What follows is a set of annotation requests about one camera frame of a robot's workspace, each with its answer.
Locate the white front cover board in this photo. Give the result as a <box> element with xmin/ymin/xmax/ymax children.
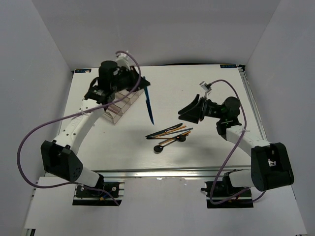
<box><xmin>25</xmin><ymin>178</ymin><xmax>306</xmax><ymax>236</ymax></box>

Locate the orange black chopstick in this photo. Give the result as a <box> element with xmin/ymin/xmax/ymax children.
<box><xmin>150</xmin><ymin>125</ymin><xmax>186</xmax><ymax>138</ymax></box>

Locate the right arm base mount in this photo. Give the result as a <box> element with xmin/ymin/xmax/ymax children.
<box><xmin>200</xmin><ymin>181</ymin><xmax>253</xmax><ymax>209</ymax></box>

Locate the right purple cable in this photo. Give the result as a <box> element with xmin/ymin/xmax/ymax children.
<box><xmin>209</xmin><ymin>79</ymin><xmax>267</xmax><ymax>205</ymax></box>

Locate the black spoon right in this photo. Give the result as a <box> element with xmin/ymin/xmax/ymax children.
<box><xmin>173</xmin><ymin>133</ymin><xmax>189</xmax><ymax>142</ymax></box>

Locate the black knife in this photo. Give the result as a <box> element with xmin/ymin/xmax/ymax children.
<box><xmin>146</xmin><ymin>123</ymin><xmax>183</xmax><ymax>138</ymax></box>

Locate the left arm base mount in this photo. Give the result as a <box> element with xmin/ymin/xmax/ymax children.
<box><xmin>72</xmin><ymin>182</ymin><xmax>125</xmax><ymax>207</ymax></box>

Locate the blue table sticker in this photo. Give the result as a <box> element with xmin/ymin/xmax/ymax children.
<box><xmin>74</xmin><ymin>68</ymin><xmax>92</xmax><ymax>73</ymax></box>
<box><xmin>220</xmin><ymin>64</ymin><xmax>238</xmax><ymax>69</ymax></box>

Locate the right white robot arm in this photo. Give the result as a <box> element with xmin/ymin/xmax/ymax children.
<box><xmin>178</xmin><ymin>95</ymin><xmax>294</xmax><ymax>196</ymax></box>

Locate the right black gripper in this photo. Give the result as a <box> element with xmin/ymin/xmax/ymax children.
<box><xmin>178</xmin><ymin>94</ymin><xmax>225</xmax><ymax>124</ymax></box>

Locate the orange chopstick lower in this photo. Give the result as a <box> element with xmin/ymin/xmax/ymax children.
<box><xmin>159</xmin><ymin>130</ymin><xmax>191</xmax><ymax>145</ymax></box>

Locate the clear compartment organizer tray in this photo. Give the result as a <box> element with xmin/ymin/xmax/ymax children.
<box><xmin>102</xmin><ymin>89</ymin><xmax>144</xmax><ymax>124</ymax></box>

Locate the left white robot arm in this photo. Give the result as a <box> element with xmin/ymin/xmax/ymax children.
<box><xmin>40</xmin><ymin>60</ymin><xmax>150</xmax><ymax>196</ymax></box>

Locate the black spoon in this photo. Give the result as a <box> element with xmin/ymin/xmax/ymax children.
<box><xmin>153</xmin><ymin>140</ymin><xmax>178</xmax><ymax>154</ymax></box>
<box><xmin>173</xmin><ymin>133</ymin><xmax>189</xmax><ymax>142</ymax></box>

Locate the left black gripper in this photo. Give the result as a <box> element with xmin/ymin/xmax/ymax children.
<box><xmin>112</xmin><ymin>66</ymin><xmax>151</xmax><ymax>93</ymax></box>

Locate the right blue table sticker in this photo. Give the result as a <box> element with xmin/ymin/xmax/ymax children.
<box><xmin>220</xmin><ymin>64</ymin><xmax>238</xmax><ymax>69</ymax></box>

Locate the blue knife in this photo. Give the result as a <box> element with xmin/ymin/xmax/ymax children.
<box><xmin>144</xmin><ymin>87</ymin><xmax>155</xmax><ymax>125</ymax></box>

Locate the black spoon left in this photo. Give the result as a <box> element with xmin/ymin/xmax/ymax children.
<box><xmin>153</xmin><ymin>140</ymin><xmax>178</xmax><ymax>154</ymax></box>

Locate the left blue table sticker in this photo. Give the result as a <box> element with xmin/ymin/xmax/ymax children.
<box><xmin>74</xmin><ymin>68</ymin><xmax>92</xmax><ymax>73</ymax></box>

